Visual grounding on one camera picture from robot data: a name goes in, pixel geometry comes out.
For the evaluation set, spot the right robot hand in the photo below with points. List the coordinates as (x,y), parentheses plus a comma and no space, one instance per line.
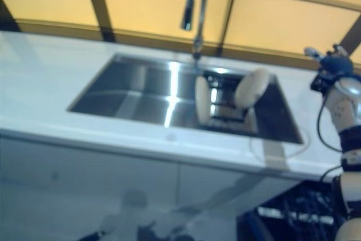
(337,64)

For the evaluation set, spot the beige round plate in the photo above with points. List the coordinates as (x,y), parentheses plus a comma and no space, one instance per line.
(251,88)
(202,100)

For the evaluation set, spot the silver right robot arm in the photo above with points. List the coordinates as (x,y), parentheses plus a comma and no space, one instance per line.
(344,102)

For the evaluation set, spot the black wood-sided sink drying rack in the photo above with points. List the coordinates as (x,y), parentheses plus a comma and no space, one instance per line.
(222,111)

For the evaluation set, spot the chrome pull-down kitchen faucet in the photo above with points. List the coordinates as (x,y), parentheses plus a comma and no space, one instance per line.
(187,4)

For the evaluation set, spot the narrow white cabinet door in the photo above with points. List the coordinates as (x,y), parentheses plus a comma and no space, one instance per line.
(203,184)

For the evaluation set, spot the stainless steel kitchen sink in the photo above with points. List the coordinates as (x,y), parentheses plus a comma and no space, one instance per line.
(135,91)

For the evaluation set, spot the wide white cabinet door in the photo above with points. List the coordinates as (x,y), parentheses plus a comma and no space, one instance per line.
(84,181)

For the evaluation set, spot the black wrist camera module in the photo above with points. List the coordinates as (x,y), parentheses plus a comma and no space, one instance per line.
(321,83)

